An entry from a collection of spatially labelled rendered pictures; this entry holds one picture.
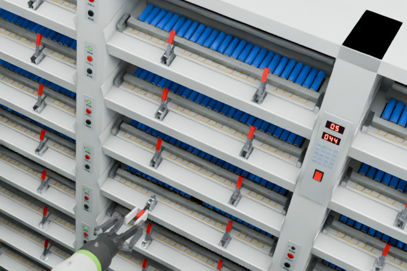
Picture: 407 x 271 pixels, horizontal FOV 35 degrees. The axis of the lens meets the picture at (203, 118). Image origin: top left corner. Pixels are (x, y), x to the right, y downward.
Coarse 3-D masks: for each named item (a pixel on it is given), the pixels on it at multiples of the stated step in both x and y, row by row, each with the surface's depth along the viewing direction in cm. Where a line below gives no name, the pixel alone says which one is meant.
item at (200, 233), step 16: (112, 160) 208; (112, 176) 209; (112, 192) 208; (128, 192) 207; (128, 208) 209; (160, 208) 204; (176, 224) 201; (192, 224) 201; (208, 240) 198; (256, 240) 197; (240, 256) 194; (256, 256) 194; (272, 256) 194
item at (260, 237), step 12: (120, 168) 210; (132, 180) 208; (144, 180) 207; (144, 192) 206; (156, 192) 206; (168, 192) 204; (180, 204) 204; (192, 204) 202; (216, 216) 199; (240, 228) 197; (264, 240) 194
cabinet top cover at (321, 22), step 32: (192, 0) 152; (224, 0) 148; (256, 0) 150; (288, 0) 152; (320, 0) 154; (288, 32) 144; (320, 32) 143; (352, 32) 145; (384, 32) 147; (384, 64) 137
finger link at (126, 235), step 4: (136, 224) 192; (132, 228) 190; (136, 228) 191; (124, 232) 188; (128, 232) 188; (132, 232) 190; (116, 236) 185; (120, 236) 186; (124, 236) 187; (128, 236) 189; (116, 240) 184; (124, 240) 188
